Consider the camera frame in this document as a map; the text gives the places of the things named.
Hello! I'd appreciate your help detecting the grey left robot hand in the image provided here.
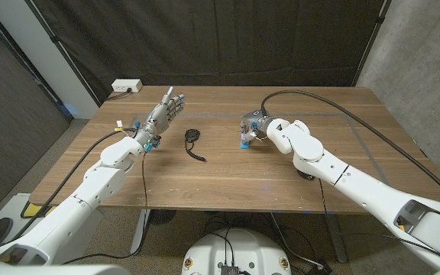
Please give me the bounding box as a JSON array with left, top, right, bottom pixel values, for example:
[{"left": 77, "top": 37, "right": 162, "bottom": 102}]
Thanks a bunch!
[{"left": 134, "top": 86, "right": 186, "bottom": 149}]

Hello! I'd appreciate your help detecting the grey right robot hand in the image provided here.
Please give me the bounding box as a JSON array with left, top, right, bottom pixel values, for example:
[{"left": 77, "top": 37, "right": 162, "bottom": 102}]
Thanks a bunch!
[{"left": 238, "top": 109, "right": 274, "bottom": 144}]

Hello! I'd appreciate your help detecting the white power outlet strip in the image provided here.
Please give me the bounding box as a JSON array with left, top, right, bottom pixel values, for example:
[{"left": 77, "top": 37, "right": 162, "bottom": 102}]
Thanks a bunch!
[{"left": 111, "top": 79, "right": 144, "bottom": 93}]

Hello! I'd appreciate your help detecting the black backdrop curtain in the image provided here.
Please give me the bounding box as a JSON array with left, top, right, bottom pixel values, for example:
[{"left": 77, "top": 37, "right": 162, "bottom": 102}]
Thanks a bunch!
[{"left": 24, "top": 0, "right": 393, "bottom": 106}]

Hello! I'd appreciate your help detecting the black round floor fan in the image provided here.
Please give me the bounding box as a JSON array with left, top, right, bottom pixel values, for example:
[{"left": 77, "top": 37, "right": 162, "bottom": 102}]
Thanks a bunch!
[{"left": 147, "top": 209, "right": 177, "bottom": 226}]

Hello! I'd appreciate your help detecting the black backdrop stand pole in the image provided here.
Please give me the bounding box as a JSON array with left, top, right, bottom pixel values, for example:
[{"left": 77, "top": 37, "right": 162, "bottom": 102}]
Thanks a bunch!
[
  {"left": 351, "top": 0, "right": 393, "bottom": 88},
  {"left": 24, "top": 0, "right": 102, "bottom": 107}
]

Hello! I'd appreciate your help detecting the grey table leg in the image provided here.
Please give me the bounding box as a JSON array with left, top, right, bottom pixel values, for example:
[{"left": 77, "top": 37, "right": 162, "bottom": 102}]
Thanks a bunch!
[
  {"left": 130, "top": 209, "right": 151, "bottom": 256},
  {"left": 323, "top": 213, "right": 349, "bottom": 264}
]

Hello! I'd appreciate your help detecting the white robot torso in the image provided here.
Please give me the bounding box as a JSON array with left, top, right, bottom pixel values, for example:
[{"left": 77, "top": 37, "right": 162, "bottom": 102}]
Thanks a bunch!
[{"left": 181, "top": 228, "right": 293, "bottom": 275}]

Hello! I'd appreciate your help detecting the black power adapter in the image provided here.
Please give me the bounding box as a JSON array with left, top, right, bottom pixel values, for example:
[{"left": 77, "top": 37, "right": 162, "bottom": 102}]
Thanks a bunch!
[{"left": 306, "top": 260, "right": 334, "bottom": 275}]

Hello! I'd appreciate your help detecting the black stopwatch with cord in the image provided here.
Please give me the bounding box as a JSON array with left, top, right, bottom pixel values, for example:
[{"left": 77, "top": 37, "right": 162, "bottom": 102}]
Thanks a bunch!
[{"left": 183, "top": 128, "right": 207, "bottom": 163}]

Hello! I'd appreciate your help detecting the thin black left wrist cable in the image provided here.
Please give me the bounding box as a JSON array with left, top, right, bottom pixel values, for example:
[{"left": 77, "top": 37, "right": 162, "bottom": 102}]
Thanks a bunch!
[{"left": 62, "top": 152, "right": 149, "bottom": 265}]

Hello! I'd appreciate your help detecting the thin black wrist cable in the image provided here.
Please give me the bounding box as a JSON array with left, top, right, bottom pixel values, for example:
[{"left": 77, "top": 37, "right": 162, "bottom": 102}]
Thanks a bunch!
[
  {"left": 318, "top": 178, "right": 440, "bottom": 256},
  {"left": 62, "top": 152, "right": 149, "bottom": 265}
]

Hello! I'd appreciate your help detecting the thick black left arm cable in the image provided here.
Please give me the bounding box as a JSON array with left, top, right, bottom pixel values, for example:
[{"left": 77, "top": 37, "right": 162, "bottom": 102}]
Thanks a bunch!
[{"left": 9, "top": 128, "right": 137, "bottom": 241}]

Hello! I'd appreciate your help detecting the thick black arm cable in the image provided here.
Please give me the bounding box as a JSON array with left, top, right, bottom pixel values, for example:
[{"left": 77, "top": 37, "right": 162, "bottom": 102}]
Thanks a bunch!
[
  {"left": 260, "top": 89, "right": 440, "bottom": 210},
  {"left": 9, "top": 128, "right": 137, "bottom": 241}
]

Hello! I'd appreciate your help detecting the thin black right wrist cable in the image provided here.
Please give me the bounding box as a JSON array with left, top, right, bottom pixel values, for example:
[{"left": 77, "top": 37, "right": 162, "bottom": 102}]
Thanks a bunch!
[{"left": 318, "top": 178, "right": 440, "bottom": 256}]

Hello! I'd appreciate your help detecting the grey floor cable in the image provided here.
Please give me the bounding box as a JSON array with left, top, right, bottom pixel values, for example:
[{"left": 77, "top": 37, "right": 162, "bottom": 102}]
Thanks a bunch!
[{"left": 270, "top": 212, "right": 322, "bottom": 267}]

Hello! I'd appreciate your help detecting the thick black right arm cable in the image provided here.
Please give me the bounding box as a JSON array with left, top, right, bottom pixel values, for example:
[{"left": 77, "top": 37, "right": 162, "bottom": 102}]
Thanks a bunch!
[{"left": 260, "top": 89, "right": 440, "bottom": 210}]

